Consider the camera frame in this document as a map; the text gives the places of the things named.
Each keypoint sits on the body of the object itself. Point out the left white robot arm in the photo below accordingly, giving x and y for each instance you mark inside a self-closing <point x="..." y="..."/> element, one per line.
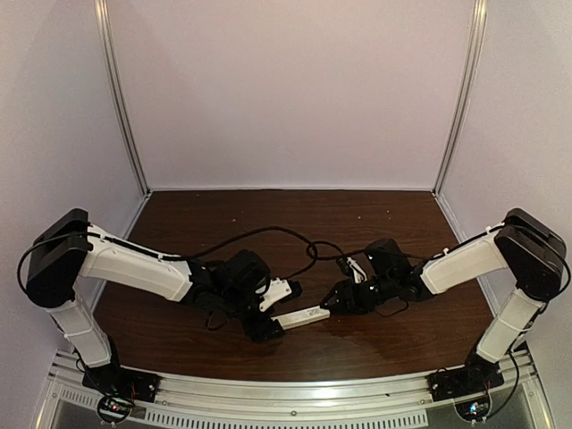
<point x="241" y="287"/>

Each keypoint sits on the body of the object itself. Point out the left aluminium frame post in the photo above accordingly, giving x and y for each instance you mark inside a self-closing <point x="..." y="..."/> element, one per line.
<point x="118" y="98"/>

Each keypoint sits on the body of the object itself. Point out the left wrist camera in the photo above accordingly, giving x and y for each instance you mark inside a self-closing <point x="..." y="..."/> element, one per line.
<point x="278" y="290"/>

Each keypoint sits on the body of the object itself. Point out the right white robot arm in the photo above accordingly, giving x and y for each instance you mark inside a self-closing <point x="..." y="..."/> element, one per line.
<point x="535" y="254"/>

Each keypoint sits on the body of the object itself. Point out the aluminium frame post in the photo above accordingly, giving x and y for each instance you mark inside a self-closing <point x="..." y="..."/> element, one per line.
<point x="473" y="55"/>
<point x="118" y="98"/>

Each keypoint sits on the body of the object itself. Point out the right aluminium frame post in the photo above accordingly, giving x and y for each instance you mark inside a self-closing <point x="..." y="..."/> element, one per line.
<point x="473" y="55"/>

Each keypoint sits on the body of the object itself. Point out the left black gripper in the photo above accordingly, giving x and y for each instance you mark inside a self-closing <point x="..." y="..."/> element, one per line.
<point x="261" y="328"/>

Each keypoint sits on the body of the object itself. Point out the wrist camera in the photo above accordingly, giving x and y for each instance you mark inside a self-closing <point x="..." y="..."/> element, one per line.
<point x="350" y="267"/>
<point x="278" y="290"/>

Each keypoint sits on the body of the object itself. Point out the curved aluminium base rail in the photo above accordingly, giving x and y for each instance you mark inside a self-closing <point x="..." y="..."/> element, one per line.
<point x="401" y="401"/>

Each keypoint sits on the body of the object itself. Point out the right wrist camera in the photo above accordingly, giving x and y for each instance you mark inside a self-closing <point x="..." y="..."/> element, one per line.
<point x="350" y="267"/>

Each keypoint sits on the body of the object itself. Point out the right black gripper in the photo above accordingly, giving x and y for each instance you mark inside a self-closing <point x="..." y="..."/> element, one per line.
<point x="347" y="293"/>

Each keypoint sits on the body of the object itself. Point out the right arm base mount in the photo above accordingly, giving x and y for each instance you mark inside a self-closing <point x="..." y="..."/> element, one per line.
<point x="469" y="388"/>

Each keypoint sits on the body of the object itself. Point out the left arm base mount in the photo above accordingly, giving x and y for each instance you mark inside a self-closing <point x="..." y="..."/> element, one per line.
<point x="120" y="389"/>

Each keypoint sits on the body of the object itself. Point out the white remote control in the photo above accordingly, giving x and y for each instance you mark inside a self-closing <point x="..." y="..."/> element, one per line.
<point x="302" y="317"/>

